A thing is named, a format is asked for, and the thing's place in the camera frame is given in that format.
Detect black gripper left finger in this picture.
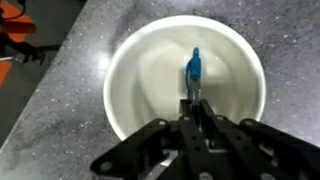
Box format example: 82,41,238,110
89,99,234,180

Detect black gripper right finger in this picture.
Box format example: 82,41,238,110
199,99,320,180

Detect blue pen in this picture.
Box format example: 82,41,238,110
184,46,203,107

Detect white ceramic bowl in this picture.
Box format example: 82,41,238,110
102,14,267,168

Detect black orange bar clamp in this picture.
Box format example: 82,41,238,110
0,0,61,88

